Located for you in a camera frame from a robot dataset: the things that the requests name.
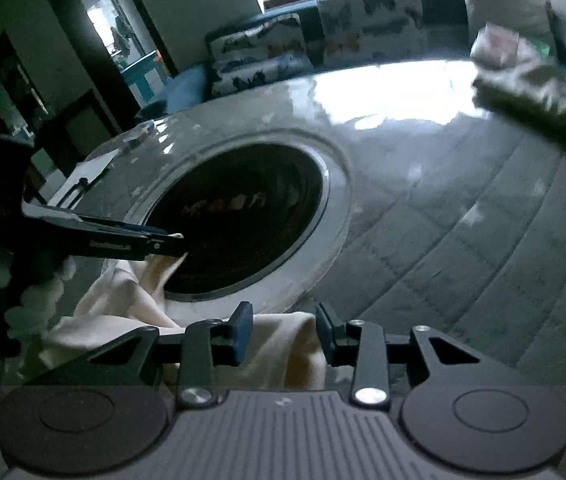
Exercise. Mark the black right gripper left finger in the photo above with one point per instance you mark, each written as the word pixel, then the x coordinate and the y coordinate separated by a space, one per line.
pixel 101 410

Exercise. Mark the open doorway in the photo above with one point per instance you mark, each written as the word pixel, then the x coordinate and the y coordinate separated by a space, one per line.
pixel 120 48

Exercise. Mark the pink white folded cloth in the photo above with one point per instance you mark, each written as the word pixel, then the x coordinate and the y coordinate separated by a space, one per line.
pixel 498 45

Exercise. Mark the cream white fleece garment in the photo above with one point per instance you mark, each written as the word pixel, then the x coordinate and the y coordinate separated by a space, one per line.
pixel 138 304

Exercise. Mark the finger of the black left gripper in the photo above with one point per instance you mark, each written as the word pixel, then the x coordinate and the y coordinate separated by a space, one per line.
pixel 109 246
pixel 66 222

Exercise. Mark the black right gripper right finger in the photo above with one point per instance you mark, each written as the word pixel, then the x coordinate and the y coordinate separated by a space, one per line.
pixel 455 405

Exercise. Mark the blue sofa bed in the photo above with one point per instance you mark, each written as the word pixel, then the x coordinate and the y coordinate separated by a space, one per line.
pixel 445 22

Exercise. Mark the butterfly pillow far left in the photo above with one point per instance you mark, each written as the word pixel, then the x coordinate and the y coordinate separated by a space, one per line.
pixel 272 51

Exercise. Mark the green floral folded cloth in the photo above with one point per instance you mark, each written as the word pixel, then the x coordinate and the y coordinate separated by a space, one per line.
pixel 516 81

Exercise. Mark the white paper sheet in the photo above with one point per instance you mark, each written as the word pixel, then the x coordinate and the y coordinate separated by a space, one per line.
pixel 83 175

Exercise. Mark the butterfly pillow upright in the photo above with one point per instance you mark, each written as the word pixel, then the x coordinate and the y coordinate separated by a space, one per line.
pixel 371 31

